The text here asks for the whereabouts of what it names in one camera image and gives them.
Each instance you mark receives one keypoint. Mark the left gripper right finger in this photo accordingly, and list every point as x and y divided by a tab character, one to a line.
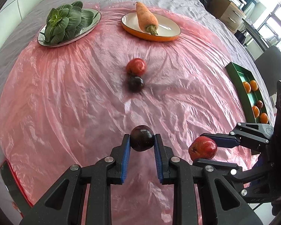
201	195

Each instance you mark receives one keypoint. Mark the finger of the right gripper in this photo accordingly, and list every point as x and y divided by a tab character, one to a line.
224	168
254	136

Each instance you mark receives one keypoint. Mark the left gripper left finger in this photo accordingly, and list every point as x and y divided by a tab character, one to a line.
80	190

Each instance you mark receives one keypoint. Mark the orange cluster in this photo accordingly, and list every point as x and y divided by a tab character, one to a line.
264	118

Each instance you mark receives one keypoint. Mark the large orange front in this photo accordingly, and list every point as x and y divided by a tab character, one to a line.
256	111

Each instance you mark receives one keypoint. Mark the dark plum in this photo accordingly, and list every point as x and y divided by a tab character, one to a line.
142	138
135	84

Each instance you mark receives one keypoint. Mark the small orange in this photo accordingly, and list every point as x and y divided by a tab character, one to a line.
247	87
253	85

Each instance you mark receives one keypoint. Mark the red plum top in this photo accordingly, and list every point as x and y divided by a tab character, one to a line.
136	67

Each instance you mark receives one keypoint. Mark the green metal tray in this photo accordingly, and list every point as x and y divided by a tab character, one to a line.
249	94

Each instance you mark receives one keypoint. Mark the grey office chair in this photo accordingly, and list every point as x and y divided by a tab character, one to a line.
269	67

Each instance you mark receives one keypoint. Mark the grey bed sheet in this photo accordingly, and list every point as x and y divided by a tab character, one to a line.
27	30

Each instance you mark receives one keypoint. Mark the navy tote bag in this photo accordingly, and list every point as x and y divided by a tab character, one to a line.
241	36

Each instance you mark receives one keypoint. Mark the desk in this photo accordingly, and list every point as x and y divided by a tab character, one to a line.
263	43

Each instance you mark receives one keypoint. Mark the pink plastic sheet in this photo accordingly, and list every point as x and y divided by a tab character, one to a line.
71	105

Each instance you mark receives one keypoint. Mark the wooden drawer cabinet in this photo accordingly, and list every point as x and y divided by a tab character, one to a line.
228	13

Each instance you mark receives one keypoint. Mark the orange oval dish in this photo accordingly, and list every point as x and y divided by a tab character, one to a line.
166	31

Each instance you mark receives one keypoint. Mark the carrot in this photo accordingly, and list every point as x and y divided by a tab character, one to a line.
147	21

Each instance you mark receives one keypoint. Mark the white plate green rim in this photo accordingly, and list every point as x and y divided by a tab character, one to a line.
40	37

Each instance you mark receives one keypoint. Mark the bok choy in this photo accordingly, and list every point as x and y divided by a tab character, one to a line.
66	22

